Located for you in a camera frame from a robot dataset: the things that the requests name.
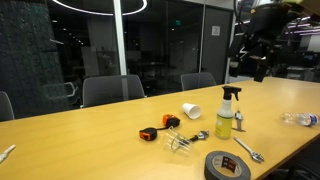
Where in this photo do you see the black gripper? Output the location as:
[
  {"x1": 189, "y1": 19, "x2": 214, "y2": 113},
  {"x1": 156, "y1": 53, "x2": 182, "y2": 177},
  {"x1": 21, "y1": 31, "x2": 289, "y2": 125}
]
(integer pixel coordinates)
[{"x1": 227, "y1": 33, "x2": 272, "y2": 82}]

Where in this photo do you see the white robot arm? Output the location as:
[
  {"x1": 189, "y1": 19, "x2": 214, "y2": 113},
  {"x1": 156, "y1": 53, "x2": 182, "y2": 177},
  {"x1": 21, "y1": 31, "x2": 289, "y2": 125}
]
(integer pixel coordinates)
[{"x1": 227, "y1": 0, "x2": 320, "y2": 82}]

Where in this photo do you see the white foam cup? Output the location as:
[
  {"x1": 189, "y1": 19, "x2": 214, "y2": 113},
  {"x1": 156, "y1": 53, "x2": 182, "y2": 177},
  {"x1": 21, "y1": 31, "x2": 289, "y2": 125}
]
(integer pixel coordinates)
[{"x1": 182, "y1": 103, "x2": 201, "y2": 119}]

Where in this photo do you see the paper sign on door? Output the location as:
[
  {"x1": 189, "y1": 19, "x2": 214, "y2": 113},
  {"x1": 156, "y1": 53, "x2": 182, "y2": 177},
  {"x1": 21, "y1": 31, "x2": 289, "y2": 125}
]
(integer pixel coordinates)
[{"x1": 211, "y1": 26, "x2": 220, "y2": 36}]

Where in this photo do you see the digital caliper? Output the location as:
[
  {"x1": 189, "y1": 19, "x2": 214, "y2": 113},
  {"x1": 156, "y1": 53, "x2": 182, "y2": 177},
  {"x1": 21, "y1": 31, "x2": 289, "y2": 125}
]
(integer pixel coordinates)
[{"x1": 232, "y1": 108, "x2": 246, "y2": 132}]

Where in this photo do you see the grey office chair right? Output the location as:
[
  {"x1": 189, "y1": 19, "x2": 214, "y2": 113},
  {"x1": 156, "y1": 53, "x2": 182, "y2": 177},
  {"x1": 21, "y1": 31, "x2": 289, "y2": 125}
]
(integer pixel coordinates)
[{"x1": 181, "y1": 72, "x2": 216, "y2": 91}]

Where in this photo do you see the grey office chair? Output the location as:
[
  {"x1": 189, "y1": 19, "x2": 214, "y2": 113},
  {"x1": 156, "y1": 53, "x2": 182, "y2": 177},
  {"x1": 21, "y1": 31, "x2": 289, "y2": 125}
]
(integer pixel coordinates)
[
  {"x1": 83, "y1": 75, "x2": 145, "y2": 108},
  {"x1": 0, "y1": 91, "x2": 15, "y2": 121},
  {"x1": 181, "y1": 72, "x2": 216, "y2": 91}
]

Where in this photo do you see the clear water bottle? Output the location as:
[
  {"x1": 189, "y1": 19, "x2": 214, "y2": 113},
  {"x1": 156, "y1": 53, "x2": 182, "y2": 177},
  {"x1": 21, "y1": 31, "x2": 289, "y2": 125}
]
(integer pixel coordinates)
[{"x1": 280, "y1": 112, "x2": 319, "y2": 127}]

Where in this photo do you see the silver adjustable wrench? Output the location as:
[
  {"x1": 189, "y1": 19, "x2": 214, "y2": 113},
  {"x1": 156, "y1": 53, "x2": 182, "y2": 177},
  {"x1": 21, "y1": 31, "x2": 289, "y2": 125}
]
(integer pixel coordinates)
[{"x1": 234, "y1": 137, "x2": 264, "y2": 163}]

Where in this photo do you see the orange tape measure far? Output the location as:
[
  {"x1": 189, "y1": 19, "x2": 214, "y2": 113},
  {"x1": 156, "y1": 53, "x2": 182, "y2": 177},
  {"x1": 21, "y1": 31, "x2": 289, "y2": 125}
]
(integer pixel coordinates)
[{"x1": 162, "y1": 114, "x2": 180, "y2": 128}]

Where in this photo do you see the orange tape measure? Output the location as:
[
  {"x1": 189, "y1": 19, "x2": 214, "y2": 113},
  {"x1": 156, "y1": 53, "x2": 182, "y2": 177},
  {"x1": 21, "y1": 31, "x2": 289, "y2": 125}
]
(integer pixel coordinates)
[
  {"x1": 139, "y1": 127, "x2": 157, "y2": 141},
  {"x1": 162, "y1": 114, "x2": 180, "y2": 128}
]

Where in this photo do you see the orange tape measure near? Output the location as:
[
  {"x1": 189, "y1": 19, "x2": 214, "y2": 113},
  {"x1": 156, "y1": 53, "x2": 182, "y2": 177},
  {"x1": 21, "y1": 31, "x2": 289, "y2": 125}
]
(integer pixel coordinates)
[{"x1": 139, "y1": 127, "x2": 157, "y2": 141}]

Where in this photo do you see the grey office chair middle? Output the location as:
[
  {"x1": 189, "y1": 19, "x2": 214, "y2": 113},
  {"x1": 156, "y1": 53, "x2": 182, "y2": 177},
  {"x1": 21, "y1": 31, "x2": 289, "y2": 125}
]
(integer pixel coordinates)
[{"x1": 83, "y1": 75, "x2": 145, "y2": 108}]

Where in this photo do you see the grey office chair left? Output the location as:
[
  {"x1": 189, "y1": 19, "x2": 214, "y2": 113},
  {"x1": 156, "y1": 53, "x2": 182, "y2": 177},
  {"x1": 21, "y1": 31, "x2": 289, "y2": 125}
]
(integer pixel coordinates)
[{"x1": 0, "y1": 91, "x2": 15, "y2": 121}]

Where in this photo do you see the white object table edge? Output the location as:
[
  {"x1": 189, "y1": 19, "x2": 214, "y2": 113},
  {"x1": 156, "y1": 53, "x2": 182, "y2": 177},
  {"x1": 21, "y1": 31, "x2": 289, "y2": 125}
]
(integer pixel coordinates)
[{"x1": 0, "y1": 145, "x2": 16, "y2": 163}]

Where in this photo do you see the black-handled adjustable wrench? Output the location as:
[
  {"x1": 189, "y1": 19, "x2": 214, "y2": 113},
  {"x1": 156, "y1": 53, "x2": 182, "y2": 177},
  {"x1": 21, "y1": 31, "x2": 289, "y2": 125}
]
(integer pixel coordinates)
[{"x1": 180, "y1": 130, "x2": 209, "y2": 145}]

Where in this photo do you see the black duct tape roll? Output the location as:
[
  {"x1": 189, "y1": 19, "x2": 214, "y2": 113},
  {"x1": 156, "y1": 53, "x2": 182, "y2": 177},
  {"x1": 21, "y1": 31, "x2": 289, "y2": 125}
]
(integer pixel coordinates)
[{"x1": 204, "y1": 151, "x2": 251, "y2": 180}]

